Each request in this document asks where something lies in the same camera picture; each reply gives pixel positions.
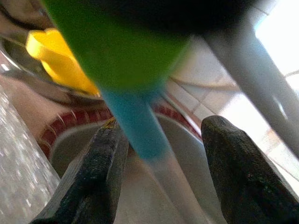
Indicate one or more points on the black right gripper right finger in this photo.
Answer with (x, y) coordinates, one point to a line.
(238, 177)

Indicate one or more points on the yellow plastic juicer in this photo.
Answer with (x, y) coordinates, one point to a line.
(53, 60)

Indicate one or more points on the steel kitchen sink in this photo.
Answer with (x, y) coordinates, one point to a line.
(177, 144)

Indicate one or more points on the clear bubble wrap sheet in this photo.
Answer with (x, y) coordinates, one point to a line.
(21, 163)

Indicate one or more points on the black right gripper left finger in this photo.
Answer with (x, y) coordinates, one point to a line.
(93, 177)

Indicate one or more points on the round steel bowl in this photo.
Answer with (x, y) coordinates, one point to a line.
(23, 70)

